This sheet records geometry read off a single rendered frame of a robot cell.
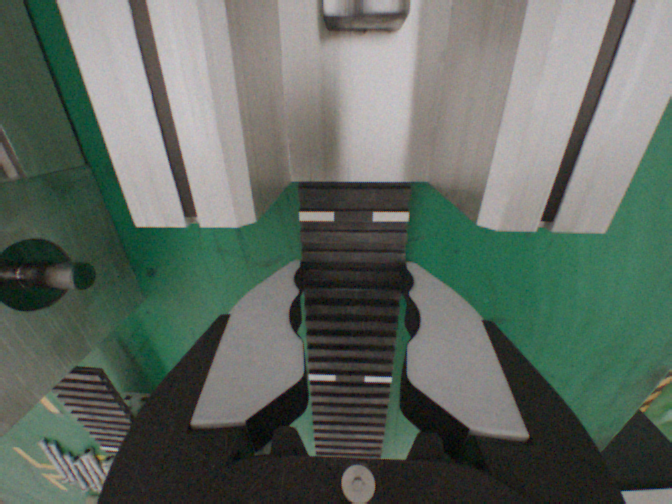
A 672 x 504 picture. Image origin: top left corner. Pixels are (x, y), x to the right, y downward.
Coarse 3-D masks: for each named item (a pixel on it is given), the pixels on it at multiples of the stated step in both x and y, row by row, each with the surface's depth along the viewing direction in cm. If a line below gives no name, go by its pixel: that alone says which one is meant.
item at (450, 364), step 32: (416, 288) 10; (448, 288) 10; (416, 320) 9; (448, 320) 9; (480, 320) 9; (416, 352) 7; (448, 352) 7; (480, 352) 7; (416, 384) 7; (448, 384) 7; (480, 384) 7; (416, 416) 7; (448, 416) 6; (480, 416) 6; (512, 416) 6; (448, 448) 6
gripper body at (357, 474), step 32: (288, 448) 5; (416, 448) 5; (224, 480) 4; (256, 480) 5; (288, 480) 4; (320, 480) 5; (352, 480) 5; (384, 480) 4; (416, 480) 4; (448, 480) 4; (480, 480) 4
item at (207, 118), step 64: (64, 0) 3; (128, 0) 4; (192, 0) 3; (256, 0) 5; (320, 0) 6; (384, 0) 5; (448, 0) 6; (512, 0) 4; (576, 0) 3; (640, 0) 3; (128, 64) 4; (192, 64) 4; (256, 64) 5; (320, 64) 7; (384, 64) 7; (448, 64) 7; (512, 64) 4; (576, 64) 4; (640, 64) 4; (128, 128) 4; (192, 128) 4; (256, 128) 5; (320, 128) 8; (384, 128) 8; (448, 128) 7; (512, 128) 4; (576, 128) 4; (640, 128) 4; (128, 192) 5; (192, 192) 5; (256, 192) 5; (448, 192) 7; (512, 192) 5; (576, 192) 4
